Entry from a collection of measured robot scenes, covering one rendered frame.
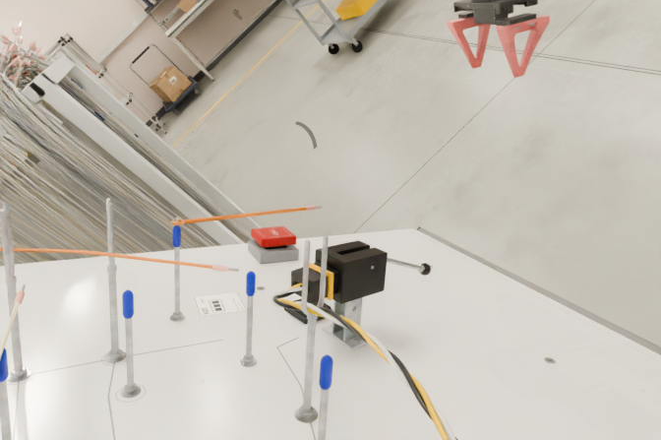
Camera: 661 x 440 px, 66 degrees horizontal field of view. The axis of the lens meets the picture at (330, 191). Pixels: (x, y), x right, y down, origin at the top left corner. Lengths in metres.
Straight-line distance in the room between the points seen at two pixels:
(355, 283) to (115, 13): 8.10
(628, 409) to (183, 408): 0.36
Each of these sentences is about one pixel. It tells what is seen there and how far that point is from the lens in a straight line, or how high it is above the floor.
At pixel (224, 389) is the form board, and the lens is 0.45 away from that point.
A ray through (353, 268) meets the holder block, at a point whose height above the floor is 1.14.
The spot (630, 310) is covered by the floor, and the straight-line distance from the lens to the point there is 1.71.
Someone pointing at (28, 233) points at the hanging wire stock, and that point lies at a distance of 1.12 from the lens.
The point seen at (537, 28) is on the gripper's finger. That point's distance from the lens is 0.72.
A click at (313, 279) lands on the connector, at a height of 1.17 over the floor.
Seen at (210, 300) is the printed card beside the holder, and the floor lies 1.16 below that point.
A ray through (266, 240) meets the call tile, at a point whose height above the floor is 1.11.
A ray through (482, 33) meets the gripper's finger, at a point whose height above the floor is 1.07.
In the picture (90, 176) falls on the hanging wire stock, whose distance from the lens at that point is 1.01.
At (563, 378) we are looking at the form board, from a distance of 0.53.
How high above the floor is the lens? 1.42
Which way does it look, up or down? 28 degrees down
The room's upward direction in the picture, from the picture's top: 44 degrees counter-clockwise
